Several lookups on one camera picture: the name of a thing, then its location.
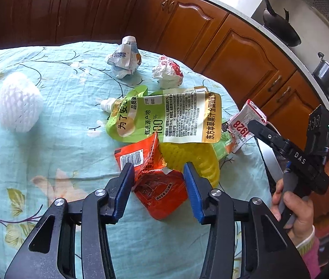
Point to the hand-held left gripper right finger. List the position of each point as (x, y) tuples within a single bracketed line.
[(193, 191)]

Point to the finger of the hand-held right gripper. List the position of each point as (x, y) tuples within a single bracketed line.
[(264, 135)]

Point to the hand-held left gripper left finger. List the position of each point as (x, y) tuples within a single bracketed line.
[(123, 191)]

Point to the red white drink carton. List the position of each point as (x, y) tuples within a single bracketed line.
[(243, 128)]

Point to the orange snack packet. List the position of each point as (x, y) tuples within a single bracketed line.
[(153, 186)]

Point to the yellow foam net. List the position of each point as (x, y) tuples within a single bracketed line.
[(202, 159)]

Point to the green plastic wrapper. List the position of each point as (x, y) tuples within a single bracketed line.
[(222, 146)]

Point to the green spouted juice pouch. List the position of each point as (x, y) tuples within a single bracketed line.
[(170, 113)]

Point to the white red wrapper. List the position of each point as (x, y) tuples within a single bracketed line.
[(167, 71)]

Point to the white blue wrapper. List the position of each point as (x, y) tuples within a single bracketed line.
[(123, 58)]

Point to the white foam fruit net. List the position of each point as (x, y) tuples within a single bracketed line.
[(19, 104)]

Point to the person's right forearm pink sleeve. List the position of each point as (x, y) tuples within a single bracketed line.
[(309, 255)]

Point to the person's right hand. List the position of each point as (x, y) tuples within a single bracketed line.
[(299, 209)]

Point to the light green floral tablecloth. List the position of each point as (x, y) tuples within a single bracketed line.
[(65, 151)]

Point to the speckled kitchen countertop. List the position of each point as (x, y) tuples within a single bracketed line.
[(305, 72)]

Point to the dark cooking pot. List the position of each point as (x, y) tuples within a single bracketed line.
[(325, 75)]

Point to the wooden base cabinets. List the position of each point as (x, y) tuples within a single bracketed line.
[(240, 52)]

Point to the black wok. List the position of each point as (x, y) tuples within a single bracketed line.
[(283, 29)]

